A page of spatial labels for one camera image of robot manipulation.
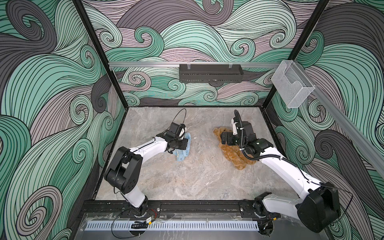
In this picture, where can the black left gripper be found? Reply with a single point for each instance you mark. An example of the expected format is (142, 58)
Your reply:
(184, 141)

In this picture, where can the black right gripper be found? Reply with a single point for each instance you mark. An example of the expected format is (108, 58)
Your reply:
(224, 138)

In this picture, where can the light blue bear hoodie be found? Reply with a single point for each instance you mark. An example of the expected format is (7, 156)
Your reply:
(182, 154)

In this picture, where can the brown teddy bear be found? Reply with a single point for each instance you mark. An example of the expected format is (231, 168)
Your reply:
(232, 153)

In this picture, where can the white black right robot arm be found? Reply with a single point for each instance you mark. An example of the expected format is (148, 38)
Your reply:
(317, 204)

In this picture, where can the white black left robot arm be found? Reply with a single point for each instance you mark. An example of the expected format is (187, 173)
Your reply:
(124, 170)

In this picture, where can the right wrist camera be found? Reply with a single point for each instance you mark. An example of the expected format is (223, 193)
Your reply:
(236, 126)

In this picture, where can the black perforated wall tray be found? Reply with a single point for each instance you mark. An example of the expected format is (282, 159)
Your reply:
(217, 74)

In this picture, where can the clear plastic wall holder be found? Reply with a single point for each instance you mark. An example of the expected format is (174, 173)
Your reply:
(292, 83)

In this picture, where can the aluminium back wall rail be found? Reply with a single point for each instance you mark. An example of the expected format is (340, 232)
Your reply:
(152, 64)

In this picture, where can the aluminium wall rail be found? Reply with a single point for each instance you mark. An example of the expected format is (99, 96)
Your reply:
(152, 64)
(329, 94)

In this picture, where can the aluminium right wall rail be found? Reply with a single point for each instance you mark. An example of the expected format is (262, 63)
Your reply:
(329, 94)

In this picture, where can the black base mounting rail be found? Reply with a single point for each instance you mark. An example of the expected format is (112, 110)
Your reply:
(162, 208)

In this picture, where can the white slotted cable duct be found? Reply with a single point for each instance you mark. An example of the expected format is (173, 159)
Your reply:
(175, 226)

